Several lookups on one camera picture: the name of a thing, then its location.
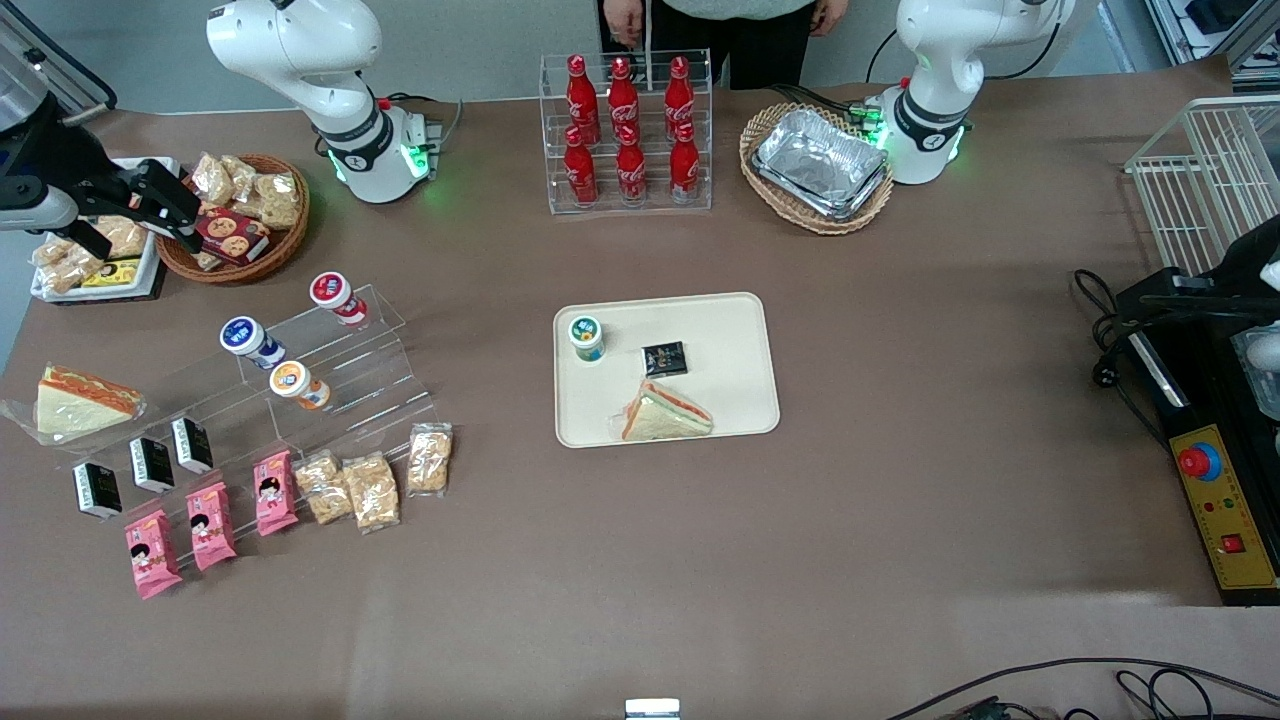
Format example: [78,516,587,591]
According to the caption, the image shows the light wicker basket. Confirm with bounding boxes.
[739,101,897,237]

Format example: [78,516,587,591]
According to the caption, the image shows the orange lid gum jar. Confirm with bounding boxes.
[268,360,334,413]

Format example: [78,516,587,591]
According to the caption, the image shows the yellow snack packet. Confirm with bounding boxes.
[80,258,143,292]

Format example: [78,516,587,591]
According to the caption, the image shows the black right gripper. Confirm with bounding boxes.
[0,93,204,263]

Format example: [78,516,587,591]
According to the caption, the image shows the clear bag of puffed snack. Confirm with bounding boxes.
[341,451,402,536]
[33,238,103,297]
[220,154,261,203]
[190,151,237,207]
[95,214,151,263]
[294,450,354,527]
[406,421,455,498]
[248,171,304,231]

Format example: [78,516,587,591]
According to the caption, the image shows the black square snack packet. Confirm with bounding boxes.
[640,340,691,379]

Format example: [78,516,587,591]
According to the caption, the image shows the red cola bottle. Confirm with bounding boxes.
[565,54,602,147]
[562,124,600,208]
[607,56,642,147]
[668,121,702,206]
[614,124,649,208]
[663,56,697,143]

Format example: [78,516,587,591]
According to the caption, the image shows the beige plastic tray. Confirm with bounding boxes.
[553,291,782,450]

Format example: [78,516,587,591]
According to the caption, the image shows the metal frame equipment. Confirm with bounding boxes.
[1144,0,1280,93]

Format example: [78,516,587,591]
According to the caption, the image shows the red lid gum jar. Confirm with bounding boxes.
[308,271,370,329]

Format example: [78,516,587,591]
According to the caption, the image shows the black base cable bundle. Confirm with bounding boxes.
[768,84,883,129]

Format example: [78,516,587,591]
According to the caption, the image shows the black floor cables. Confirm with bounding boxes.
[884,656,1280,720]

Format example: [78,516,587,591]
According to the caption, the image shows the person right hand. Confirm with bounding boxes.
[602,0,647,47]

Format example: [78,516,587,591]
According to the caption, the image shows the wrapped triangle sandwich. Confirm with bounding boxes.
[0,362,153,447]
[607,377,716,445]

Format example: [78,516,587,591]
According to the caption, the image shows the white rectangular bin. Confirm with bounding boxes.
[29,156,182,305]

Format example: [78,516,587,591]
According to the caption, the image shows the clear acrylic stepped stand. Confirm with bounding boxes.
[235,283,441,463]

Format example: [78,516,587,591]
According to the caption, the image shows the black yellow control box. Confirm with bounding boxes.
[1114,266,1280,609]

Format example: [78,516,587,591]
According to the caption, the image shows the clear acrylic bottle rack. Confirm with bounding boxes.
[539,49,714,217]

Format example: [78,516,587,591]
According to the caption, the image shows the red cookie box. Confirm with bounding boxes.
[193,206,273,267]

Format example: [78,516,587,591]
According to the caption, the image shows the white wire basket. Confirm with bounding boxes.
[1124,94,1280,278]

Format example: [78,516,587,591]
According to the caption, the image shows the black power cable with plug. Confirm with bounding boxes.
[1071,267,1173,449]

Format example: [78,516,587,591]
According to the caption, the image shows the blue lid gum jar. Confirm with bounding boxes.
[219,315,288,372]

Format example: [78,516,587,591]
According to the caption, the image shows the green lid gum jar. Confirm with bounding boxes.
[568,314,607,365]

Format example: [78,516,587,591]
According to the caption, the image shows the silver foil container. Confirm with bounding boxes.
[751,107,892,222]

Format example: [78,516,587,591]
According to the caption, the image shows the clear acrylic low riser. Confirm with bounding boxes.
[60,345,441,526]

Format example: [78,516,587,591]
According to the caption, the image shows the pink snack pack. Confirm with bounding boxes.
[251,448,301,539]
[124,507,185,602]
[185,480,239,574]

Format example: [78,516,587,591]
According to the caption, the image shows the grey base connector cable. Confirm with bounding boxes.
[374,91,467,183]

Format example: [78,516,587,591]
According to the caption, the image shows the small black white box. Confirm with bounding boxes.
[72,460,124,522]
[129,436,177,495]
[170,415,216,476]

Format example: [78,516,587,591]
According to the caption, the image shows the person in dark trousers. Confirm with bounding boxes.
[598,0,853,93]

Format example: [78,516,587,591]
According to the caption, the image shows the brown wicker basket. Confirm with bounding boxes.
[153,152,312,287]

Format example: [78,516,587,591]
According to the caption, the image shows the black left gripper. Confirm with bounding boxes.
[1139,213,1280,324]

